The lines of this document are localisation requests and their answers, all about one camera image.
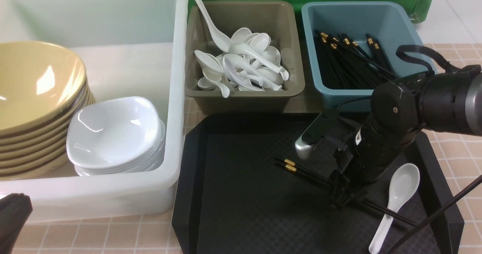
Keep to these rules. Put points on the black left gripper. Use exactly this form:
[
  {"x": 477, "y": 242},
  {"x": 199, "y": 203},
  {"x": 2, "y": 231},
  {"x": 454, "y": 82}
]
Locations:
[{"x": 15, "y": 210}]

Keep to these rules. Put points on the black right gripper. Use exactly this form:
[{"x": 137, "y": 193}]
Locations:
[{"x": 345, "y": 191}]

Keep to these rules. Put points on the white ceramic soup spoon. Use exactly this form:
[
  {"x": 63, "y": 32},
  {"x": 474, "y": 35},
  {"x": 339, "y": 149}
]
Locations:
[{"x": 403, "y": 185}]

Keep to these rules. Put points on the black chopstick gold band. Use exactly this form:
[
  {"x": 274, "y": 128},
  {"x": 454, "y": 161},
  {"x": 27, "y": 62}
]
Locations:
[{"x": 290, "y": 162}]

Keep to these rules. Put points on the white square sauce dish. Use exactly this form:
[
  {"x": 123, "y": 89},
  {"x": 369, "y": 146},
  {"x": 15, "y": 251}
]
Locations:
[{"x": 122, "y": 110}]

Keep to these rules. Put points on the yellow noodle bowl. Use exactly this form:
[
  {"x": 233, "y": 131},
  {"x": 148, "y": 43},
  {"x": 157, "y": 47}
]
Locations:
[{"x": 37, "y": 80}]

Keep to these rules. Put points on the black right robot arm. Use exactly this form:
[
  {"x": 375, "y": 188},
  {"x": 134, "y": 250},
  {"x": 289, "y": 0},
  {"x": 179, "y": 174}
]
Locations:
[{"x": 400, "y": 109}]

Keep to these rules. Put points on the black plastic serving tray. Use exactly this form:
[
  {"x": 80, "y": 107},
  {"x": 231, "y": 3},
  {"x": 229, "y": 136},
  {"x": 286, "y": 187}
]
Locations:
[{"x": 232, "y": 198}]

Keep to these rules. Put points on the stack of yellow bowls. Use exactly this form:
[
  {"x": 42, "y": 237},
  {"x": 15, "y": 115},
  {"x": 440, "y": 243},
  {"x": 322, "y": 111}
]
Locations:
[{"x": 41, "y": 148}]

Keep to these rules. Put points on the stack of white dishes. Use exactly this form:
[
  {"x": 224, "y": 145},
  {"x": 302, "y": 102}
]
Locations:
[{"x": 122, "y": 148}]

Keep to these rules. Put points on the pile of black chopsticks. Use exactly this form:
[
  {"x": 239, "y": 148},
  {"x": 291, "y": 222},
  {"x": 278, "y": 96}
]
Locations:
[{"x": 345, "y": 65}]

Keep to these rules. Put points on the pile of white spoons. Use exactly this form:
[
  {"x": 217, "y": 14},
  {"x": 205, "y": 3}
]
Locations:
[{"x": 229, "y": 72}]

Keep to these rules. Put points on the blue plastic chopstick bin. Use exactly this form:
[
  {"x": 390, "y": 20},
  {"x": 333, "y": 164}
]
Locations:
[{"x": 386, "y": 21}]

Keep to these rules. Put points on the olive plastic spoon bin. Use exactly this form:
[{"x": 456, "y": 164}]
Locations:
[{"x": 277, "y": 19}]

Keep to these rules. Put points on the upright white spoon in bin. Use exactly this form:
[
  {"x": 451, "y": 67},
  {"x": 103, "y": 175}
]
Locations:
[{"x": 221, "y": 40}]

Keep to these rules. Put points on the large white plastic tub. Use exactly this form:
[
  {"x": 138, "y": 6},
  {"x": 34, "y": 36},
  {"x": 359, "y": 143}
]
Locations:
[{"x": 130, "y": 48}]

